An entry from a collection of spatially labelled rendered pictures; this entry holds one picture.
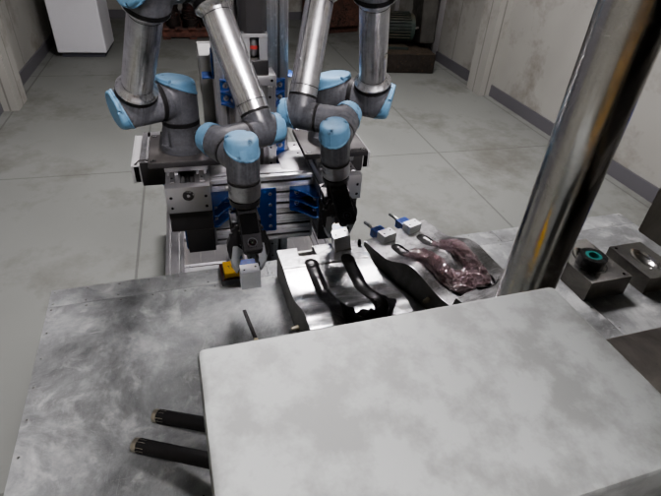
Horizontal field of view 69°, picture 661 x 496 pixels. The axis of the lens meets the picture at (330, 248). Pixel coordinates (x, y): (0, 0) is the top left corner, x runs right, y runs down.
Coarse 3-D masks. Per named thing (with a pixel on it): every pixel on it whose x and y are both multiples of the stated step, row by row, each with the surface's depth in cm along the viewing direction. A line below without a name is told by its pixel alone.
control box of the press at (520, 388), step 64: (384, 320) 37; (448, 320) 37; (512, 320) 38; (576, 320) 38; (256, 384) 31; (320, 384) 32; (384, 384) 32; (448, 384) 32; (512, 384) 32; (576, 384) 33; (640, 384) 33; (256, 448) 28; (320, 448) 28; (384, 448) 28; (448, 448) 28; (512, 448) 29; (576, 448) 29; (640, 448) 29
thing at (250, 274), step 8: (240, 264) 125; (248, 264) 124; (256, 264) 124; (240, 272) 121; (248, 272) 121; (256, 272) 121; (240, 280) 124; (248, 280) 122; (256, 280) 123; (248, 288) 124
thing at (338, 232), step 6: (336, 228) 143; (342, 228) 141; (336, 234) 139; (342, 234) 139; (348, 234) 139; (336, 240) 139; (342, 240) 139; (348, 240) 140; (336, 246) 140; (342, 246) 141; (348, 246) 142
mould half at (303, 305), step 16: (352, 240) 146; (288, 256) 138; (304, 256) 139; (320, 256) 139; (336, 256) 140; (368, 256) 140; (288, 272) 133; (304, 272) 133; (336, 272) 134; (368, 272) 135; (288, 288) 129; (304, 288) 128; (336, 288) 129; (352, 288) 129; (384, 288) 128; (288, 304) 133; (304, 304) 120; (320, 304) 118; (352, 304) 117; (368, 304) 117; (400, 304) 118; (304, 320) 114; (320, 320) 112; (336, 320) 112
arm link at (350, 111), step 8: (320, 104) 126; (328, 104) 127; (344, 104) 126; (352, 104) 126; (320, 112) 125; (328, 112) 124; (336, 112) 124; (344, 112) 123; (352, 112) 124; (360, 112) 127; (320, 120) 125; (352, 120) 123; (360, 120) 129; (352, 128) 122
